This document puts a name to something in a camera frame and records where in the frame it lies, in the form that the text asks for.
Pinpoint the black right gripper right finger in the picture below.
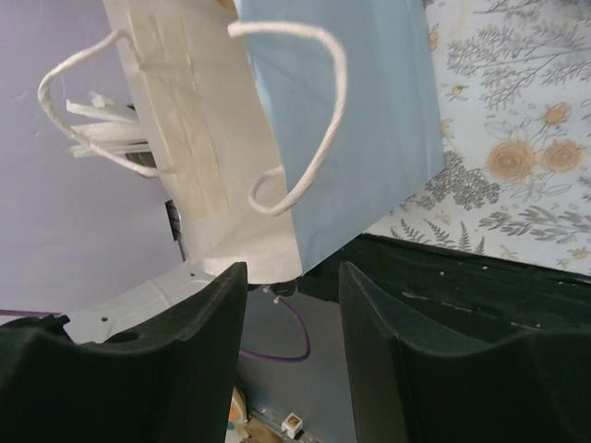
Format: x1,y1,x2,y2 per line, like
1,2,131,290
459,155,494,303
339,263,590,442

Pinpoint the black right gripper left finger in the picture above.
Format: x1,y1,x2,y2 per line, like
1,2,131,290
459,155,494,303
1,263,247,442

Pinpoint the light blue paper bag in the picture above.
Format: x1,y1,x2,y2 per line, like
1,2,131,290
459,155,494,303
38,1,445,284

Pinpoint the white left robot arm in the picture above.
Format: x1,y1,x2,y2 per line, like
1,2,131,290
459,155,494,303
65,200,214,343

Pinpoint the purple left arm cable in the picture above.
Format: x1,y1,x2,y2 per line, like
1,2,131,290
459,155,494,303
0,294,311,364

